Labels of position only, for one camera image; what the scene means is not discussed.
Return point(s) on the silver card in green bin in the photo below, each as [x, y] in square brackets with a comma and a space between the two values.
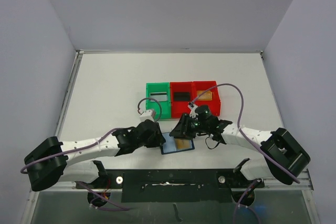
[159, 96]

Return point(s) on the black card in red bin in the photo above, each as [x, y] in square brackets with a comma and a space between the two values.
[181, 96]

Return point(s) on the aluminium rail right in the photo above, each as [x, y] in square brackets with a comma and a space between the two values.
[305, 180]

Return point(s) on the red plastic bin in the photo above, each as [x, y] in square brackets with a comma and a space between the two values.
[178, 108]
[215, 104]

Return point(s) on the red plastic bin middle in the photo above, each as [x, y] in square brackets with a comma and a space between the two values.
[178, 108]

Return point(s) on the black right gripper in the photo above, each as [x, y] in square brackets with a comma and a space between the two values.
[185, 125]

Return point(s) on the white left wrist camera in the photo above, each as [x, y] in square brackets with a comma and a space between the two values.
[148, 115]

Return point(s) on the green plastic bin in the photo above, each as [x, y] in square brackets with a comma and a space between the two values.
[163, 107]

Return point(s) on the gold card sleeve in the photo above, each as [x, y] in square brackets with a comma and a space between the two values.
[207, 96]
[183, 144]

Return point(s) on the blue leather card holder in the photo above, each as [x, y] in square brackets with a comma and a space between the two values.
[175, 145]

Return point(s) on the red plastic bin right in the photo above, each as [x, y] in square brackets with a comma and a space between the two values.
[215, 104]

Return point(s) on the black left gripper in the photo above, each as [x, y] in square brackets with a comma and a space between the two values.
[158, 140]

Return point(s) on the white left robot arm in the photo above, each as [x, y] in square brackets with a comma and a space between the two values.
[54, 161]

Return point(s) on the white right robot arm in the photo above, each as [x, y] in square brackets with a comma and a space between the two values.
[283, 158]

